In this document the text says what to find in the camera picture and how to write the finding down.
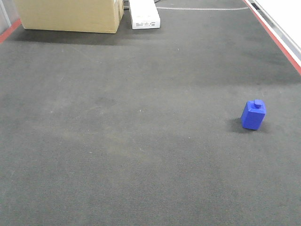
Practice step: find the large cardboard box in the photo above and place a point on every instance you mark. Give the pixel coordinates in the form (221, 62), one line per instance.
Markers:
(98, 16)

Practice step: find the red conveyor side rail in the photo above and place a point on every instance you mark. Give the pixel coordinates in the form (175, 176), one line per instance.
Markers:
(276, 38)

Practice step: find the blue plastic bottle-shaped part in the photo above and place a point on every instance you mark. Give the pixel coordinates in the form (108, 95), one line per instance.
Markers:
(253, 114)

